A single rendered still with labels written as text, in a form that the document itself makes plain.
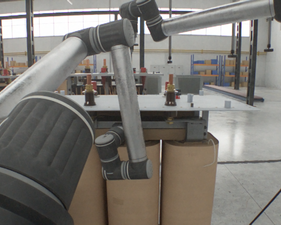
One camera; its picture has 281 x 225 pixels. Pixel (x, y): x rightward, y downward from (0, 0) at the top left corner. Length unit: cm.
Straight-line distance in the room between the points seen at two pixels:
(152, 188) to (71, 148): 135
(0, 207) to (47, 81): 60
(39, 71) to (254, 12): 97
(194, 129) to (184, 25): 71
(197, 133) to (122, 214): 83
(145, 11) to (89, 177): 118
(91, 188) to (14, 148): 140
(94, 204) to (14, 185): 152
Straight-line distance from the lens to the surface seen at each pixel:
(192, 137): 164
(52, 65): 96
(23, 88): 82
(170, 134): 171
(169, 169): 171
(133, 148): 120
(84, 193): 179
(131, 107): 116
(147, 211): 183
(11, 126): 46
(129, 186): 171
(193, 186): 175
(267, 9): 120
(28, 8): 1131
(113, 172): 129
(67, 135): 45
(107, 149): 122
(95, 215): 192
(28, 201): 36
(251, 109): 157
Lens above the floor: 160
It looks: 11 degrees down
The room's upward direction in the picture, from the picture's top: straight up
